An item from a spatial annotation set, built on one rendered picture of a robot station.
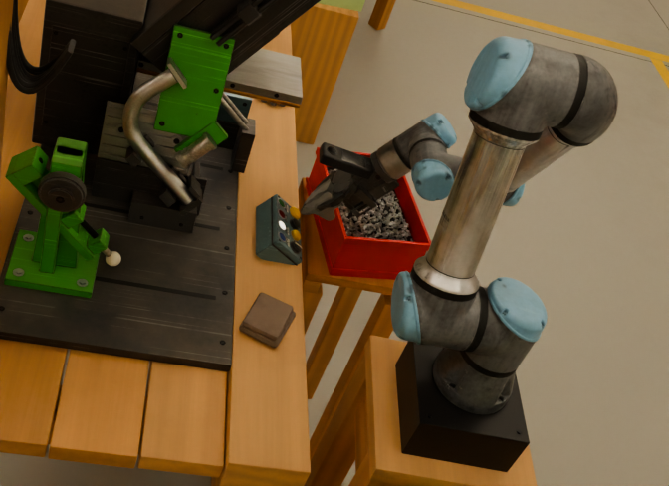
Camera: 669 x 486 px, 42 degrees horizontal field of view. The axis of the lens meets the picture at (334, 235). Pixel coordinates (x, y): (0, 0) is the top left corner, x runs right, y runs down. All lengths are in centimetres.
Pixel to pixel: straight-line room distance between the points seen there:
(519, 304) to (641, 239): 269
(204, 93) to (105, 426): 65
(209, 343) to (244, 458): 24
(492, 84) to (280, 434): 68
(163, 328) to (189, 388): 13
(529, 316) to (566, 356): 186
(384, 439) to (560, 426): 153
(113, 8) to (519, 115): 82
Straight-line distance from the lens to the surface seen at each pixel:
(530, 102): 133
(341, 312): 247
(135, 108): 171
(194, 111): 174
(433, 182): 166
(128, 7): 178
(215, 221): 185
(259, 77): 189
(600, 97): 137
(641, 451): 325
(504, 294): 153
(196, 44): 170
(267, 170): 202
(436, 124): 174
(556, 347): 338
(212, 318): 166
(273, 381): 159
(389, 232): 201
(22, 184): 154
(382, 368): 176
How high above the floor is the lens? 211
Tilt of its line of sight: 39 degrees down
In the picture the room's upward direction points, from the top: 22 degrees clockwise
